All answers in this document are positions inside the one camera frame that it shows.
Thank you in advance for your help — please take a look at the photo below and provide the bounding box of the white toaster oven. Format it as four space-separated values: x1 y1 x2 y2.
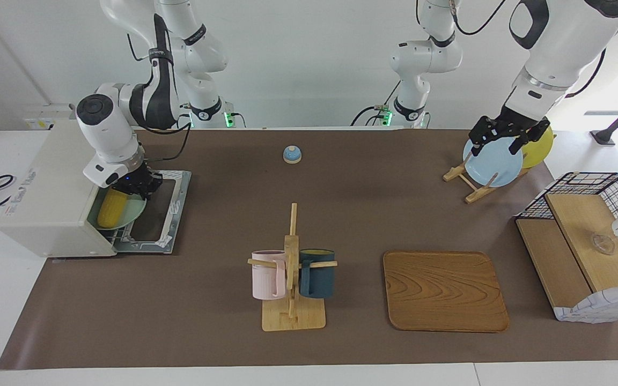
0 119 193 259

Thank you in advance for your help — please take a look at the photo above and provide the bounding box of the brown wooden tray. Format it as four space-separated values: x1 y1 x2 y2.
382 250 510 333

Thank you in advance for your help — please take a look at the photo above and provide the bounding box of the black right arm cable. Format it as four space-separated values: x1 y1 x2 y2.
127 13 193 162

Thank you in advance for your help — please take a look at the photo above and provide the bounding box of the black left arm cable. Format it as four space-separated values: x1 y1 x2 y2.
448 0 618 97

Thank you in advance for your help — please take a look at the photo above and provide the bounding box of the black wire basket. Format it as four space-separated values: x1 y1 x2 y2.
516 172 618 271

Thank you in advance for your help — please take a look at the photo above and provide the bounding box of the oven glass door with handle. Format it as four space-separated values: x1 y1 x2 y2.
112 169 193 255

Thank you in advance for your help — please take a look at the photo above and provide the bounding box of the pale green plate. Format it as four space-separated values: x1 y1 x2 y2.
86 190 147 231

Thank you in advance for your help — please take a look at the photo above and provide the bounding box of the black base cable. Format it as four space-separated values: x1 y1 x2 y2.
350 105 390 128

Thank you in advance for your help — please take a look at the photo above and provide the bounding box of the light blue plate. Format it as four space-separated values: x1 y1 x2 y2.
462 134 524 188

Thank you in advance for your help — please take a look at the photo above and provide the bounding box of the small clear glass dish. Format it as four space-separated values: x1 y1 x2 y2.
591 234 616 255

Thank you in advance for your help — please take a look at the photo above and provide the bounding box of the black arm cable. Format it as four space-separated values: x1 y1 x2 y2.
448 0 618 97
127 13 193 162

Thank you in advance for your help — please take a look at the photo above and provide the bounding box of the wooden plate rack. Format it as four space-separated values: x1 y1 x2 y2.
443 134 556 204

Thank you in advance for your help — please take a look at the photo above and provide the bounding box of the brown table mat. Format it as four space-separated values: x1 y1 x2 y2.
0 129 618 370

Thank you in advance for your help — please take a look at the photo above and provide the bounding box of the white power strip box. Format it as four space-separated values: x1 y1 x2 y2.
22 103 82 131

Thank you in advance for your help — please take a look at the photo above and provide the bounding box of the wooden two-level shelf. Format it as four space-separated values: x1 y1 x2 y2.
516 193 618 322

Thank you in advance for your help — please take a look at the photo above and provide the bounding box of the white checked cloth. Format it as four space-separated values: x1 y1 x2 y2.
553 283 618 324

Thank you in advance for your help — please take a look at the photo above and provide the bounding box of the pink mug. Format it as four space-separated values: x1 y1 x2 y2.
251 250 287 301

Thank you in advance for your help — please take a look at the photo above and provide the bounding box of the yellow corn cob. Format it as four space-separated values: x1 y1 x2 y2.
97 188 129 228

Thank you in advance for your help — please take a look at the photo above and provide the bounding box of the dark blue mug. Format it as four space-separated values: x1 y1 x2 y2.
298 248 336 300

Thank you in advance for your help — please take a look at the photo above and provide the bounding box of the yellow plate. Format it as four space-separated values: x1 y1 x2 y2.
520 122 555 169

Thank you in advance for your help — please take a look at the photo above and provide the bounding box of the wooden mug rack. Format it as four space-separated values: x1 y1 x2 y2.
247 203 339 332

